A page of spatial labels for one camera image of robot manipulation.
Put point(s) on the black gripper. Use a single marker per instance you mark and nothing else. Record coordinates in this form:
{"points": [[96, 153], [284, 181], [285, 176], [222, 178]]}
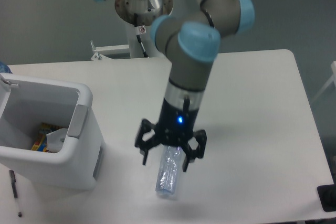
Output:
{"points": [[174, 128]]}

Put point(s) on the crushed clear plastic bottle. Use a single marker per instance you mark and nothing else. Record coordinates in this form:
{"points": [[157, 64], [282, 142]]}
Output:
{"points": [[169, 170]]}

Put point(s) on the colourful snack wrapper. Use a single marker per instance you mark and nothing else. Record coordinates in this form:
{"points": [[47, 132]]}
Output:
{"points": [[40, 143]]}

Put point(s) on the white open trash can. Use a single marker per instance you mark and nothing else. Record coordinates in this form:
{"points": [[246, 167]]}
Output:
{"points": [[26, 102]]}

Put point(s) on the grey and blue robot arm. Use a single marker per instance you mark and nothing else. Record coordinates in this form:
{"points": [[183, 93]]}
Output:
{"points": [[191, 45]]}

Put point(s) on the black device at table edge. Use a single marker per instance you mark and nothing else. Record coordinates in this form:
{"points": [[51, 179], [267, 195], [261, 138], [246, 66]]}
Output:
{"points": [[327, 197]]}

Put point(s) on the white frame at right edge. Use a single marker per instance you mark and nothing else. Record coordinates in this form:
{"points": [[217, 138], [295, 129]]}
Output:
{"points": [[327, 88]]}

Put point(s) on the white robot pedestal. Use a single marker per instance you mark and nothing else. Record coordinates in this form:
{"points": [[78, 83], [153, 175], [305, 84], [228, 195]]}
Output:
{"points": [[131, 43]]}

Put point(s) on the blue object at left edge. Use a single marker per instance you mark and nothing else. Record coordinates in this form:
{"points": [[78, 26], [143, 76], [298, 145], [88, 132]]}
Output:
{"points": [[4, 68]]}

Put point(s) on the black pen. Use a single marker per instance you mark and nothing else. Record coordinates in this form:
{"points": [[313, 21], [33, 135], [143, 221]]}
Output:
{"points": [[15, 193]]}

